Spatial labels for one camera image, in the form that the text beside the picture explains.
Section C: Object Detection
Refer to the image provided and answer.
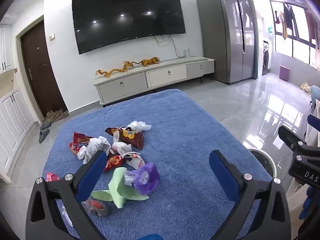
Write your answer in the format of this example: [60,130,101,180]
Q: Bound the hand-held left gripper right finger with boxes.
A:
[209,150,292,240]

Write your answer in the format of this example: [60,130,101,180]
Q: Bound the washing machine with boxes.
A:
[262,40,272,76]

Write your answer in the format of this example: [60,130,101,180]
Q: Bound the clear wrapper with red end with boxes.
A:
[81,199,109,217]

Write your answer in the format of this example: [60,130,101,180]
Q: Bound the white wall cupboard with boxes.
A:
[0,24,14,72]

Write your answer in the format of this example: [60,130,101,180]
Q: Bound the green paper sheet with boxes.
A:
[90,167,150,209]

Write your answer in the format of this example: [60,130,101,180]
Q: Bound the white coffee table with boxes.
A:
[306,99,320,147]

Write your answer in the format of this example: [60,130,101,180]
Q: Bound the hanging television cables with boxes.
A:
[154,34,185,58]

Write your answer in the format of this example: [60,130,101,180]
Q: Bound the white tall cabinet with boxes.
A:
[0,81,35,183]

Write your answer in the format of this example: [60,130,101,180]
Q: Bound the maroon hanging garment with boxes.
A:
[305,9,320,48]

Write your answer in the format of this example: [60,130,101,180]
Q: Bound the purple stool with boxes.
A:
[279,65,290,82]

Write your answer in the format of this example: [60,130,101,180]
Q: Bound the purple plastic wrapper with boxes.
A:
[124,162,160,195]

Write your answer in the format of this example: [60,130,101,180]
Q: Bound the brown snack packet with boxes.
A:
[105,127,145,150]

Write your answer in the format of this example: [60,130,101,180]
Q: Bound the blue fluffy blanket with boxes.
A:
[41,89,273,240]

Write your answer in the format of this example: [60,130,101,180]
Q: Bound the dark hanging jacket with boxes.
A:
[282,3,300,39]

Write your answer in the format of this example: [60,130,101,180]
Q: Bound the black wall television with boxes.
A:
[72,0,187,55]

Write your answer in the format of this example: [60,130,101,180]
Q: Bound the small red yellow packet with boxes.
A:
[103,155,124,172]

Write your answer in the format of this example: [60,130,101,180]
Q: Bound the person's right hand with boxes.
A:
[299,186,317,222]

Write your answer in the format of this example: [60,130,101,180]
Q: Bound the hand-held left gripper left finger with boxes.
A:
[25,150,108,240]

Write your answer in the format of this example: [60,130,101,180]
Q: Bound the clear plastic wrapper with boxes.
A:
[59,205,73,228]

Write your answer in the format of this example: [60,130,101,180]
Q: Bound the golden tiger ornament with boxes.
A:
[135,57,160,67]

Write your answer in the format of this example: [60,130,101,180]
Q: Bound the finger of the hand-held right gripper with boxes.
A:
[307,114,320,133]
[278,126,307,153]

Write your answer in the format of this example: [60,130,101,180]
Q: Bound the crumpled white tissue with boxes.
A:
[112,142,132,155]
[127,120,152,132]

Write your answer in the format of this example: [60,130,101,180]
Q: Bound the grey double-door refrigerator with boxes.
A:
[194,0,259,84]

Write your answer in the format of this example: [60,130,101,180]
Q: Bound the golden dragon ornament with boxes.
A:
[95,61,134,78]

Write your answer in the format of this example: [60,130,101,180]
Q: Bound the large balcony window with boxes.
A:
[270,0,320,68]

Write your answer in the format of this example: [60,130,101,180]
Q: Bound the white television cabinet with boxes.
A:
[93,56,215,107]

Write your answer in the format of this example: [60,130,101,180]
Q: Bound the small hanging garments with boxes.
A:
[274,10,285,25]

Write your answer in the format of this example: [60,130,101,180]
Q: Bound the white printed wrapper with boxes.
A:
[122,152,146,170]

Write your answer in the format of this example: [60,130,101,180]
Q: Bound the large red snack packet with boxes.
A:
[69,132,94,155]

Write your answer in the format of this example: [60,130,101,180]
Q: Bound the white round bin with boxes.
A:
[247,149,277,178]

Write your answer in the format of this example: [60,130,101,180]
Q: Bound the dark brown door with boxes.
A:
[20,20,68,118]

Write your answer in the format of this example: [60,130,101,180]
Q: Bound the white crumpled plastic wrapper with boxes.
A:
[77,136,112,164]

